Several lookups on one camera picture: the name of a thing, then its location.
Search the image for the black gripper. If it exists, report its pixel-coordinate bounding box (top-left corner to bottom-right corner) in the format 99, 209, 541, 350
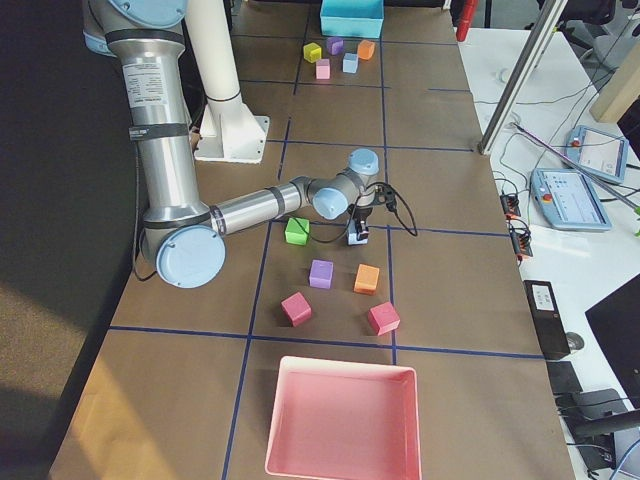
348, 182, 395, 237

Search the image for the light blue foam block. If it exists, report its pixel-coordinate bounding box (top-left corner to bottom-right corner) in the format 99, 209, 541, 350
347, 223, 368, 246

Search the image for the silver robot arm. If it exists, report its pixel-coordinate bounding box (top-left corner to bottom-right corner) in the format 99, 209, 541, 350
83, 1, 394, 289

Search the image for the orange foam block right side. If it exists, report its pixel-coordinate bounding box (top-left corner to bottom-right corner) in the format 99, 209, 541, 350
353, 264, 380, 295

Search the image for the orange foam block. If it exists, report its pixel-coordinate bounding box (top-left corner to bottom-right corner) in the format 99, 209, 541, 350
357, 40, 376, 61
353, 264, 380, 295

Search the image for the purple foam block right side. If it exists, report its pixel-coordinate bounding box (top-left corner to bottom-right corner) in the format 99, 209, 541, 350
308, 259, 334, 289

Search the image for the purple foam block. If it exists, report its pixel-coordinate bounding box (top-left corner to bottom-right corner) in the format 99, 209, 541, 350
326, 36, 344, 56
308, 259, 334, 289

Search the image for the green foam block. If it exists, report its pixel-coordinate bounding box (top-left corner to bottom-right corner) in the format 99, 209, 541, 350
284, 217, 310, 246

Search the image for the red foam block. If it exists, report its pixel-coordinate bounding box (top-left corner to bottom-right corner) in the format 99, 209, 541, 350
367, 301, 401, 336

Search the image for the magenta foam block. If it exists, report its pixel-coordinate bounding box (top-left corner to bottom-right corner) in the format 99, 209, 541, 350
280, 292, 313, 327

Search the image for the pink foam block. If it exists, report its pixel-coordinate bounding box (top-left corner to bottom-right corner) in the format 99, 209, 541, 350
315, 59, 331, 80

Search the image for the orange foam block left side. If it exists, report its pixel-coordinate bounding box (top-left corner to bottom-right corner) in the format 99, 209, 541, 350
357, 40, 376, 61

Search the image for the pink plastic bin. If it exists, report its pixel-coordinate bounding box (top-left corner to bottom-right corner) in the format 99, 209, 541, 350
265, 356, 422, 479

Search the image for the yellow foam block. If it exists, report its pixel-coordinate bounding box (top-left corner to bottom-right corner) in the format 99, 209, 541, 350
303, 42, 322, 64

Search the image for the purple foam block left side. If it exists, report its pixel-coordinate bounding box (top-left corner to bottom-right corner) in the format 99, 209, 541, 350
326, 36, 344, 56

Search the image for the teach pendant near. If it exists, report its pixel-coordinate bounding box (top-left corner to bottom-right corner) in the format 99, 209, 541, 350
530, 168, 612, 232

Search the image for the teach pendant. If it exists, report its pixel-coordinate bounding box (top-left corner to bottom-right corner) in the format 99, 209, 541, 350
565, 125, 629, 185
530, 168, 612, 232

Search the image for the black power box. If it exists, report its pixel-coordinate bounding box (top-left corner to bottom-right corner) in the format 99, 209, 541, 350
523, 280, 570, 360

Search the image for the teal plastic bin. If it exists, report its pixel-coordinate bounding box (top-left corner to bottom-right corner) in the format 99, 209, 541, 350
320, 0, 384, 39

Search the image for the red fire extinguisher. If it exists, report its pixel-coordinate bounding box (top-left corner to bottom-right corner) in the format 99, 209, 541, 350
456, 0, 477, 42

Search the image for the teach pendant far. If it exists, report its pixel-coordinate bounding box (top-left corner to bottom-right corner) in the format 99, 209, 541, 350
565, 125, 629, 185

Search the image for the black monitor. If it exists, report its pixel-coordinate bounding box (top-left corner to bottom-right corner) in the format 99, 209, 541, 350
586, 281, 639, 407

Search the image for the black monitor stand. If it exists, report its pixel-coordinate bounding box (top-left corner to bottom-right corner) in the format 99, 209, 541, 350
555, 388, 639, 453

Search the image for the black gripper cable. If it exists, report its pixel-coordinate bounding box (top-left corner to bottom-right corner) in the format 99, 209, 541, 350
285, 182, 419, 245

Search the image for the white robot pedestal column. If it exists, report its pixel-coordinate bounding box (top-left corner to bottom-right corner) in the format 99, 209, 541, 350
185, 0, 270, 164

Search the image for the aluminium frame post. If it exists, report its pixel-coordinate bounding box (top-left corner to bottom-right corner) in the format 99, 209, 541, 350
478, 0, 568, 155

